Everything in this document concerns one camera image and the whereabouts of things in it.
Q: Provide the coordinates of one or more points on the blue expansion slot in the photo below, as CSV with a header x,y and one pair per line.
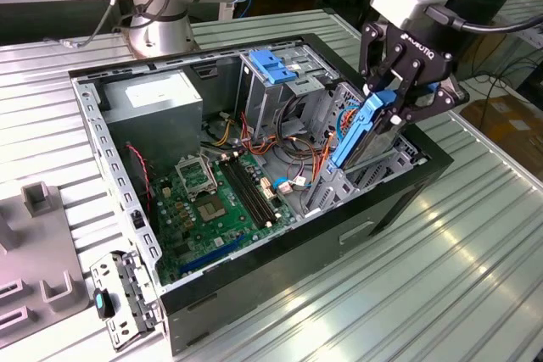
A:
x,y
212,256

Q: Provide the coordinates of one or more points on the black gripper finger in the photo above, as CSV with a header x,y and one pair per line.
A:
x,y
441,99
368,52

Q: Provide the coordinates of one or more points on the flat brown cardboard box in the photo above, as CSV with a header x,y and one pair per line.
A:
x,y
509,137

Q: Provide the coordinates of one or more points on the grey metal disk bay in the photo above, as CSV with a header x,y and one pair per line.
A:
x,y
331,192

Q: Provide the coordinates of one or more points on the hard disk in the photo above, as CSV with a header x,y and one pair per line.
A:
x,y
348,141

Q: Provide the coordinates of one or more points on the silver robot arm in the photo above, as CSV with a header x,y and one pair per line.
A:
x,y
148,27

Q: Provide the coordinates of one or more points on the green motherboard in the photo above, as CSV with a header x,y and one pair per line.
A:
x,y
203,237

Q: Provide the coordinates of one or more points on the grey optical drive cage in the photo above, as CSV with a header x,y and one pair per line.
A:
x,y
259,99

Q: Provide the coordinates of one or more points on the metal card retention bracket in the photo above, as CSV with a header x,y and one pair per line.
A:
x,y
108,271

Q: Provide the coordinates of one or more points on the blue plastic drive latch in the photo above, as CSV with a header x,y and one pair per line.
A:
x,y
267,65

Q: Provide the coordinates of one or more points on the grey power supply unit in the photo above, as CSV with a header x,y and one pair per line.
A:
x,y
157,133

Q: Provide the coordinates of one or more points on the metal slat rack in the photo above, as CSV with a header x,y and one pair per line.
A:
x,y
526,18

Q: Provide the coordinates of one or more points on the black open PC case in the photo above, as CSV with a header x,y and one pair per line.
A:
x,y
275,268

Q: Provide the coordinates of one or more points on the black RAM slot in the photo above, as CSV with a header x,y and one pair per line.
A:
x,y
255,192
243,192

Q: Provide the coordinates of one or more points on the CPU socket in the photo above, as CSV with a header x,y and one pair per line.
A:
x,y
211,209

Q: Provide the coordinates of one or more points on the grey parts rack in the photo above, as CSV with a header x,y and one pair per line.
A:
x,y
38,252

